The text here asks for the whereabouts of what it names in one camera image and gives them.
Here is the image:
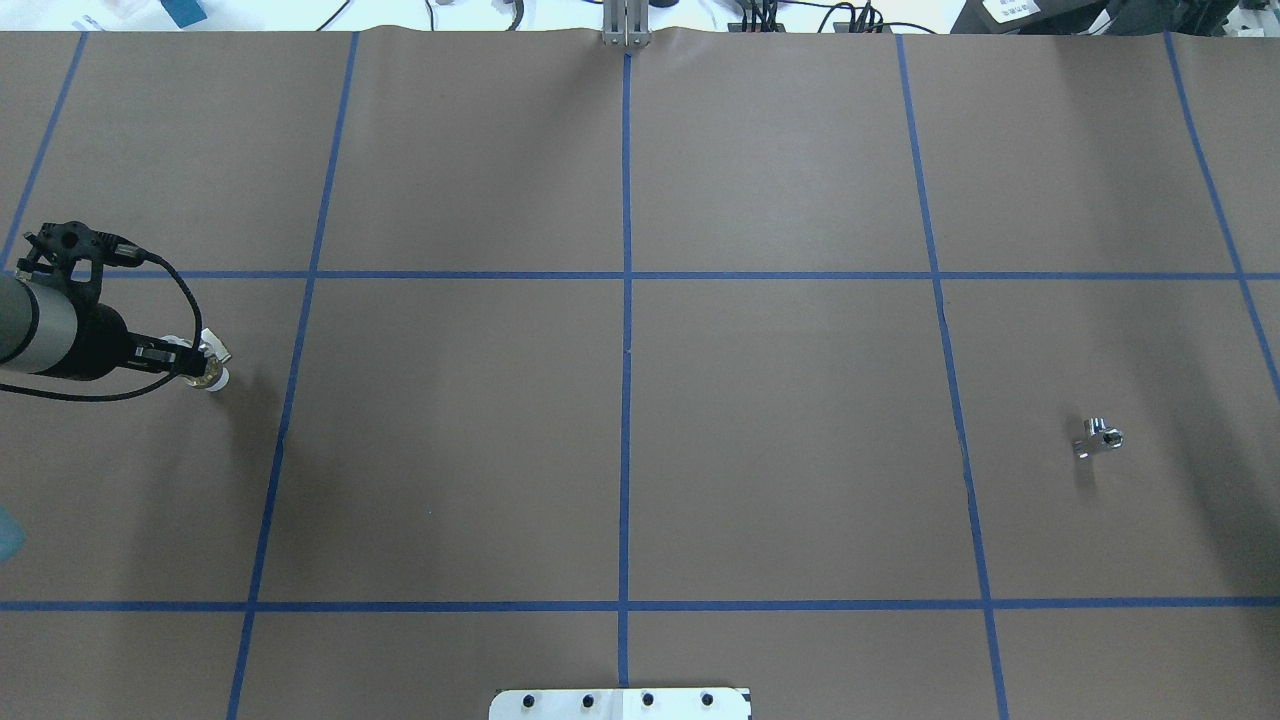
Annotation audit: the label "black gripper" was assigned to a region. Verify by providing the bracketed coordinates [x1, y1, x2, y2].
[17, 222, 179, 382]

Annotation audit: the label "chrome tee pipe fitting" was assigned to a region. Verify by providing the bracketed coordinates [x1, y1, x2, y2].
[1071, 416, 1126, 460]

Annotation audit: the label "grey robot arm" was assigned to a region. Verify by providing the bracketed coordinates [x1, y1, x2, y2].
[1, 222, 188, 382]

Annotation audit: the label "blue object behind table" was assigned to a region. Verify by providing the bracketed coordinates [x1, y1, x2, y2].
[159, 0, 209, 29]

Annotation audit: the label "dark equipment behind table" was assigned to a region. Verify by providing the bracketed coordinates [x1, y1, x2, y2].
[948, 1, 1277, 38]

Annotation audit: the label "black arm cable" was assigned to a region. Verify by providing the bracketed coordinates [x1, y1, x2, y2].
[0, 240, 205, 404]

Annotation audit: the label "aluminium profile post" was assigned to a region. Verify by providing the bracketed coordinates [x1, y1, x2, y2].
[599, 0, 652, 50]

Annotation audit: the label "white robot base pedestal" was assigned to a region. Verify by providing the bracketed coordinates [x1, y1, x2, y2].
[488, 687, 753, 719]

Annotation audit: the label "black cables behind table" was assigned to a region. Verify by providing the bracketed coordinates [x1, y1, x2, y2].
[726, 0, 963, 36]

